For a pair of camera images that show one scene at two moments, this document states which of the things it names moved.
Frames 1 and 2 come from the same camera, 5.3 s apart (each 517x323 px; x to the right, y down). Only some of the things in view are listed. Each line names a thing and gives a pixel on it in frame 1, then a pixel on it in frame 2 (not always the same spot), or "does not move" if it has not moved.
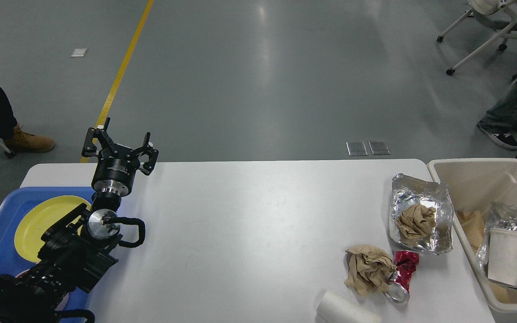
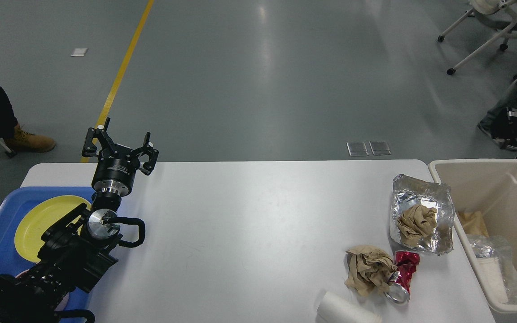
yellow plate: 36,217 does not move
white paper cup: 510,250 -> 492,280
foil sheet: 406,191 does not move
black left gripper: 116,169 does not move
